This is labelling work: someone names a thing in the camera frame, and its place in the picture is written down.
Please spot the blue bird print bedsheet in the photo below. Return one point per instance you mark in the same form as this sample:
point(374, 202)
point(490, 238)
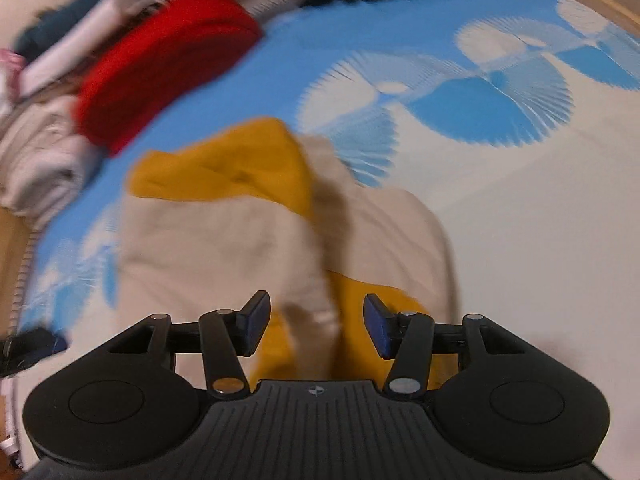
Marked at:
point(500, 170)

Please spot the white folded blanket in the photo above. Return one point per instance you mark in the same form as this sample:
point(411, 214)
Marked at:
point(40, 170)

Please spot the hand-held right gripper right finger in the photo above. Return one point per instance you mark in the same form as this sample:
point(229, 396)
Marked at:
point(376, 327)

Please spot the beige and yellow jacket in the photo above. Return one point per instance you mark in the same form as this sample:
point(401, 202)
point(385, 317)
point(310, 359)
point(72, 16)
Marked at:
point(225, 230)

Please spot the dark teal cloth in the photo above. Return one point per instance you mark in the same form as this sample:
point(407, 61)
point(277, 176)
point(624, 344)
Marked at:
point(55, 25)

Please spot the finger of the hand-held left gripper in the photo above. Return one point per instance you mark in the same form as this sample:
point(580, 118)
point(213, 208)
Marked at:
point(30, 346)

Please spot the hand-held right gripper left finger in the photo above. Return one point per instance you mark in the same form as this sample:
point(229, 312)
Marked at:
point(257, 327)

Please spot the red folded blanket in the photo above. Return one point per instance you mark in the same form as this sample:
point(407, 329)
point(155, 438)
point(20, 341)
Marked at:
point(165, 65)

